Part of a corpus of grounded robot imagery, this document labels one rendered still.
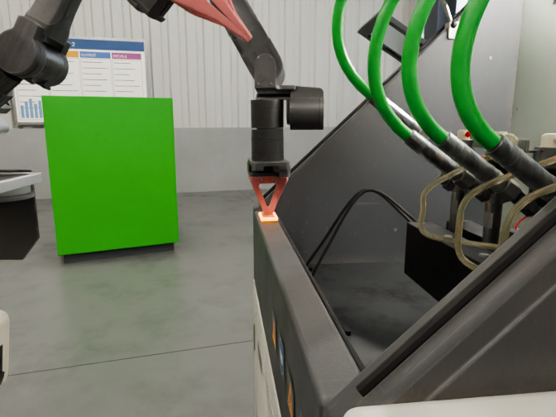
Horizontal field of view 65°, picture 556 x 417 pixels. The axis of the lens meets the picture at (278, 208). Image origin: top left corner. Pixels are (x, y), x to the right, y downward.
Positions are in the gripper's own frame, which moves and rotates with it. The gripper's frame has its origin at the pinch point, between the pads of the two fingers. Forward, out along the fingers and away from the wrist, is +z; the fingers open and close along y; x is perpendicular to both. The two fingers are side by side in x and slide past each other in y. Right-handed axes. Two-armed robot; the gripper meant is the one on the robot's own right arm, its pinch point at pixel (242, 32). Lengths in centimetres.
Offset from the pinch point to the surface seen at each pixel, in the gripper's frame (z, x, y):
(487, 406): 28.4, -21.3, -4.4
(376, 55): 10.5, 6.6, 7.8
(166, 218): -33, 304, -162
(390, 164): 27, 49, 1
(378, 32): 8.9, 6.7, 9.6
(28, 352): -18, 135, -186
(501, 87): 32, 56, 27
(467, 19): 13.9, -8.4, 11.8
